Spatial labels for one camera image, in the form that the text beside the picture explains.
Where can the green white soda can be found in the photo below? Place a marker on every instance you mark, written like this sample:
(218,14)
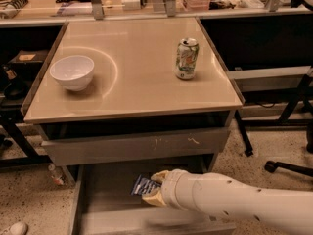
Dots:
(187,54)

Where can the black office chair base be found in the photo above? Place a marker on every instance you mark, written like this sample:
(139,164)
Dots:
(271,167)

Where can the open middle drawer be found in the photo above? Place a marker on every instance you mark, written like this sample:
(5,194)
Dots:
(105,205)

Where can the white ceramic bowl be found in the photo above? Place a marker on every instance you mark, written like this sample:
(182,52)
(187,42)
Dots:
(73,72)

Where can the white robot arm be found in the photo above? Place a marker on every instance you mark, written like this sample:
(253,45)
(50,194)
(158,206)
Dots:
(222,196)

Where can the white shoe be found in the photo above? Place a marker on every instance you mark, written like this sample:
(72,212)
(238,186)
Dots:
(18,228)

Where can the black coiled tool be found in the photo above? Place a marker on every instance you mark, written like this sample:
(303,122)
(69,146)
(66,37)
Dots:
(12,8)

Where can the grey drawer cabinet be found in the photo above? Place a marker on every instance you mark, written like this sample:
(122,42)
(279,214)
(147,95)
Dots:
(134,89)

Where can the dark blue rxbar wrapper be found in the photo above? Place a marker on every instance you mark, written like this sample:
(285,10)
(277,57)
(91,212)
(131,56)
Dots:
(143,186)

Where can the closed top drawer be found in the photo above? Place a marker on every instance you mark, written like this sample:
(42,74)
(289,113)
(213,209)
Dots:
(133,147)

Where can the black box with label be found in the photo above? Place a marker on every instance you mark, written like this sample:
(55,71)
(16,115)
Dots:
(29,59)

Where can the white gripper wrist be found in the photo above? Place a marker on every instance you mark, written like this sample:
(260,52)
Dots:
(172,188)

